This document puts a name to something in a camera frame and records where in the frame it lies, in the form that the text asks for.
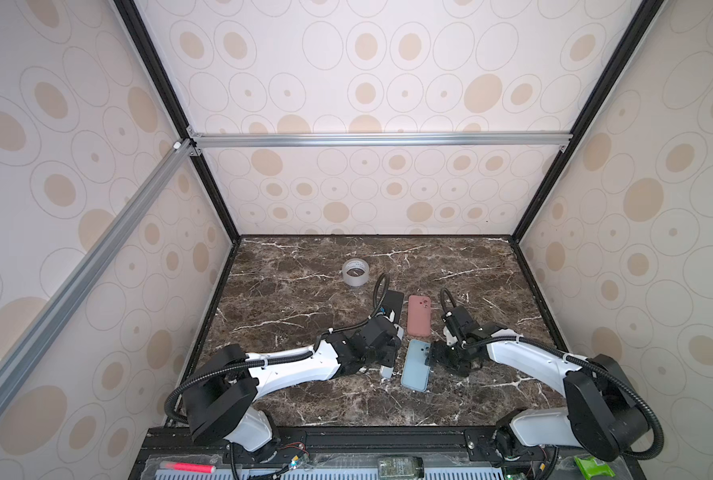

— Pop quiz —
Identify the light blue phone case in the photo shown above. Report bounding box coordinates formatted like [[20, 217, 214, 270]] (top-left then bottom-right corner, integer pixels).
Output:
[[401, 339, 431, 392]]

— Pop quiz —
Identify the pink phone case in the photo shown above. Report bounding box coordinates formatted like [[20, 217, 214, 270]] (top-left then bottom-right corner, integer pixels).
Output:
[[407, 295, 432, 338]]

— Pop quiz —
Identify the black phone from blue case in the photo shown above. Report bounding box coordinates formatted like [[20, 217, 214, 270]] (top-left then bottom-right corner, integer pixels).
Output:
[[380, 366, 394, 379]]

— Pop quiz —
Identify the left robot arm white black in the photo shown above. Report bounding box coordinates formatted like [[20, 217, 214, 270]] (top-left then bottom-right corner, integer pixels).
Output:
[[174, 313, 404, 458]]

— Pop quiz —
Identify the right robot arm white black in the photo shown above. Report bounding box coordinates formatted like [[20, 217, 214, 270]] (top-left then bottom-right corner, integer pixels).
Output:
[[430, 305, 665, 461]]

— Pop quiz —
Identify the clear tape roll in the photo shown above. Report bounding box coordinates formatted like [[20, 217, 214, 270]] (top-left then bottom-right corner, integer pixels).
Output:
[[342, 258, 371, 288]]

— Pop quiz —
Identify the green circuit board module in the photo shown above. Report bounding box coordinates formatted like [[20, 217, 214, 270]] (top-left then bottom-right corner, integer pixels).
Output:
[[378, 456, 425, 480]]

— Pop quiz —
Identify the green plastic part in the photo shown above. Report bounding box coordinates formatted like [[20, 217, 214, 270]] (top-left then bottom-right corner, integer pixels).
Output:
[[574, 456, 616, 480]]

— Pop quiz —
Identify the pink marker pen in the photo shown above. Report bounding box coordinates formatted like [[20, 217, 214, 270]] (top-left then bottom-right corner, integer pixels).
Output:
[[160, 461, 216, 474]]

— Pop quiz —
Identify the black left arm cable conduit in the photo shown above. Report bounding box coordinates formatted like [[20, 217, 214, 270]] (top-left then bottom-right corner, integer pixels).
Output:
[[163, 272, 392, 424]]

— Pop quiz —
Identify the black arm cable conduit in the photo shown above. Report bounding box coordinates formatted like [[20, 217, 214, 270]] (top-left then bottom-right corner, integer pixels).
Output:
[[163, 272, 392, 424], [439, 287, 665, 462]]

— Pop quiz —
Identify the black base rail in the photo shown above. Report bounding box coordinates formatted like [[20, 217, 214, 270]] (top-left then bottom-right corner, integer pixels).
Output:
[[145, 424, 634, 469]]

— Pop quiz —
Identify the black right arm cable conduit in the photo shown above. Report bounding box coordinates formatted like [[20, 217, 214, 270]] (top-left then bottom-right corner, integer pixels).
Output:
[[439, 287, 665, 462]]

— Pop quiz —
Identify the silver aluminium rail back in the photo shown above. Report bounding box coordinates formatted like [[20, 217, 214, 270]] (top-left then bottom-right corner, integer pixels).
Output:
[[194, 131, 573, 149]]

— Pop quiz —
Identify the silver aluminium rail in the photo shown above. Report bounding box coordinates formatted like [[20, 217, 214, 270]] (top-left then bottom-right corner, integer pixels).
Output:
[[194, 131, 573, 149], [0, 138, 196, 416]]

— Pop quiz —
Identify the black corner frame post right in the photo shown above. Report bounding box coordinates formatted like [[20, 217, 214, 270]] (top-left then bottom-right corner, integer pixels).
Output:
[[511, 0, 665, 246]]

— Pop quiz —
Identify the black corner frame post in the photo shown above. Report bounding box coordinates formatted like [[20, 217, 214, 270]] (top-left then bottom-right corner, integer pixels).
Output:
[[511, 0, 665, 246], [112, 0, 242, 243]]

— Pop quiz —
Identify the black corner frame post left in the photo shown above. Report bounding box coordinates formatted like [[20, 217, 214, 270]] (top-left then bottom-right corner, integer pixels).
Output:
[[112, 0, 242, 243]]

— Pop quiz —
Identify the silver aluminium rail left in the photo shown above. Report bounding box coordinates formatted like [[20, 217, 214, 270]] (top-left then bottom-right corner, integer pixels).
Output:
[[0, 138, 196, 416]]

